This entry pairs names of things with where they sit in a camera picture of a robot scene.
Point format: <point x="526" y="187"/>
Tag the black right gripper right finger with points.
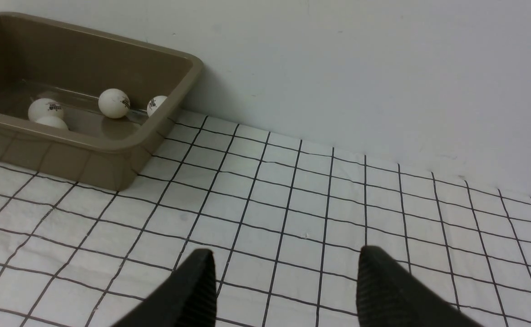
<point x="389" y="296"/>

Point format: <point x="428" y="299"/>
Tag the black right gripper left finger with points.
<point x="186" y="299"/>

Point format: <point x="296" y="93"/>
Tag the white ping-pong ball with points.
<point x="154" y="104"/>
<point x="45" y="107"/>
<point x="114" y="103"/>

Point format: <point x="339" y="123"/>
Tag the white ping-pong ball plain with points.
<point x="52" y="121"/>

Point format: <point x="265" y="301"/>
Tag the white black-grid tablecloth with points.
<point x="284" y="218"/>

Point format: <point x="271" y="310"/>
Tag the olive green plastic bin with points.
<point x="48" y="59"/>

